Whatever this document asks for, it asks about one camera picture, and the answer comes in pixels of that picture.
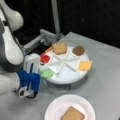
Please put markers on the red tomato slice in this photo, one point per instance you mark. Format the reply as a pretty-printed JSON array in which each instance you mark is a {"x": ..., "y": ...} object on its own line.
[{"x": 44, "y": 58}]

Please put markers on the yellow cheese slice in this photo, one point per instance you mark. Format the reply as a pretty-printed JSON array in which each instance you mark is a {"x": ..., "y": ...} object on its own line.
[{"x": 84, "y": 65}]

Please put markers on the white paper plate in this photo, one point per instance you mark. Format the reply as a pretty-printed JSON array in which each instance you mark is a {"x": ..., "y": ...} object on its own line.
[{"x": 69, "y": 103}]

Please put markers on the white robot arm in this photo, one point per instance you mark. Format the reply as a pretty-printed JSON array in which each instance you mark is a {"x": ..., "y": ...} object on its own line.
[{"x": 12, "y": 55}]

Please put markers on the white sectioned round tray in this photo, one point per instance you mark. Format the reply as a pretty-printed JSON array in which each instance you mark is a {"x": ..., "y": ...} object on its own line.
[{"x": 64, "y": 67}]

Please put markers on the brown meat patty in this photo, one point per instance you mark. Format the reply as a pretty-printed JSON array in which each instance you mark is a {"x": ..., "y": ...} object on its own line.
[{"x": 78, "y": 50}]

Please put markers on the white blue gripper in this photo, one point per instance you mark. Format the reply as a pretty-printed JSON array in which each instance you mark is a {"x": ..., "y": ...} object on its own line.
[{"x": 29, "y": 77}]

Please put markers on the brown toast slice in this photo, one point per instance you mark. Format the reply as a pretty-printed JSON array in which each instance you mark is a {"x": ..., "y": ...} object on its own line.
[
  {"x": 73, "y": 114},
  {"x": 59, "y": 48}
]

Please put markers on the green lettuce leaf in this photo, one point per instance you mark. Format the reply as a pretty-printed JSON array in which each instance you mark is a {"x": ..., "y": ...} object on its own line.
[{"x": 46, "y": 73}]

